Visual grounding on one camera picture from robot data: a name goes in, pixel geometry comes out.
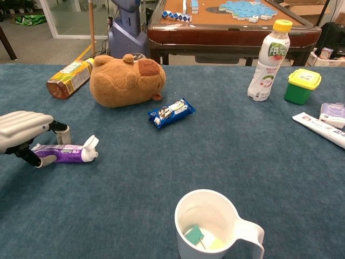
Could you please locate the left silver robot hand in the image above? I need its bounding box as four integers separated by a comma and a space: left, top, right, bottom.
0, 111, 72, 168

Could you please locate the white plastic basket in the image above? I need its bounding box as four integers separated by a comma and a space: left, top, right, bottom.
307, 51, 345, 67

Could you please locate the brown capybara plush toy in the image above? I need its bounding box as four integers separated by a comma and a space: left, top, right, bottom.
89, 53, 167, 108

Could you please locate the purple toothpaste tube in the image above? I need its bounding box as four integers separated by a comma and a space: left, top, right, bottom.
31, 134, 100, 164

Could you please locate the green container yellow lid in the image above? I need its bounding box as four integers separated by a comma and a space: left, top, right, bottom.
284, 68, 322, 106

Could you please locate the green binder clip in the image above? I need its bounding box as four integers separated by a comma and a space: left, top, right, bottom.
184, 226, 207, 249

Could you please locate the tea bottle yellow label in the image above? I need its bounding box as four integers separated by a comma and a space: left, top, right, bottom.
45, 57, 95, 100

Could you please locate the blue white snake puzzle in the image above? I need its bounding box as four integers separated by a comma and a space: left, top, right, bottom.
161, 10, 192, 23

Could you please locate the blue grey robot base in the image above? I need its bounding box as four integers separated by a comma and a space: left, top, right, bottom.
107, 0, 149, 59

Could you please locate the small white pink-lidded box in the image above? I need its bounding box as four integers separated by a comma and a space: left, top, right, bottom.
319, 102, 345, 129

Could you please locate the black table leg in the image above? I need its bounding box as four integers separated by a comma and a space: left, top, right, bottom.
0, 25, 17, 60

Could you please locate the pile of blue mahjong tiles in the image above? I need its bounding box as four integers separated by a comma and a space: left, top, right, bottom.
218, 0, 278, 23

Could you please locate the white plastic mug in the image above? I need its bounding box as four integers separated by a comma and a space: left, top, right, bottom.
174, 189, 265, 259

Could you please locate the green bag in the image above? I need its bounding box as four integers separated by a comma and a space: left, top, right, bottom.
14, 15, 47, 26

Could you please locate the brown wooden mahjong table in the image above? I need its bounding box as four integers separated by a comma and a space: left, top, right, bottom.
147, 0, 322, 67

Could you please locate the small drink carton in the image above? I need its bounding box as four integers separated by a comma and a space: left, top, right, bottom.
319, 47, 334, 60

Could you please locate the blue cookie snack packet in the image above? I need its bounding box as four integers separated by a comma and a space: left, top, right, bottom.
147, 97, 197, 130

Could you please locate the wooden pole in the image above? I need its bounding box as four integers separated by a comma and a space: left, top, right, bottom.
88, 0, 96, 57

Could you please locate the white yellow-capped drink bottle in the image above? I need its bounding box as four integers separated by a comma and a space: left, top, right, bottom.
247, 19, 293, 103

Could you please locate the black chair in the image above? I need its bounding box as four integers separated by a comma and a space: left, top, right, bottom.
315, 22, 345, 60

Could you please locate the long white toothpaste tube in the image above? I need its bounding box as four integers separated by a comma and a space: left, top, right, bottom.
292, 112, 345, 150

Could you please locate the blue table cloth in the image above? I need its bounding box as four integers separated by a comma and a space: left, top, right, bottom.
0, 63, 345, 259

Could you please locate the yellow binder clip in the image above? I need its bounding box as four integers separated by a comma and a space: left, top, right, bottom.
207, 237, 226, 250

